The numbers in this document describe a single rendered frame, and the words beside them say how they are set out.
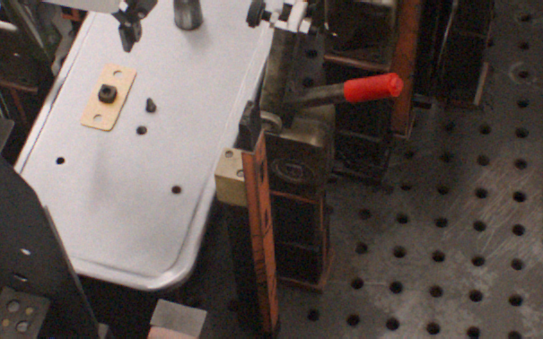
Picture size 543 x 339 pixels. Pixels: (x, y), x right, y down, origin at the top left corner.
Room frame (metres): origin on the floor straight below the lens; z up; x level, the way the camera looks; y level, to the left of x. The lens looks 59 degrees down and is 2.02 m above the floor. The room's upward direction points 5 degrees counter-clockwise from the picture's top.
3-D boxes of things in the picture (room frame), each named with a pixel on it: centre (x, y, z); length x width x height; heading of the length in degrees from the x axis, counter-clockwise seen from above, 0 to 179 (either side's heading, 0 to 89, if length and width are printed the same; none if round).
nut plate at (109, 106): (0.71, 0.17, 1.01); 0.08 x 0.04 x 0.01; 159
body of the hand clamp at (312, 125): (0.64, -0.03, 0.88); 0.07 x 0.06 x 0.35; 69
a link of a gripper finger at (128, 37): (0.69, 0.11, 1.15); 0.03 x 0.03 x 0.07; 69
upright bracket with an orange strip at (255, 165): (0.55, 0.01, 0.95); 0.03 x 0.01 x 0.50; 159
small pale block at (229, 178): (0.58, 0.03, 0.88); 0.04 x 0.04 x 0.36; 69
